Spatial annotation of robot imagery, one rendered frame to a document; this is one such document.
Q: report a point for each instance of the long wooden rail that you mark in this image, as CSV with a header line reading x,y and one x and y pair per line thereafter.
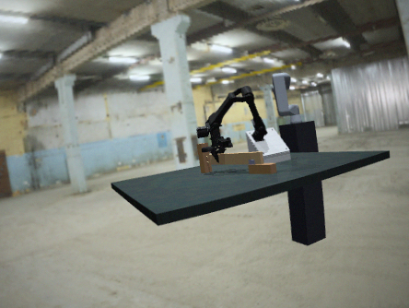
x,y
238,158

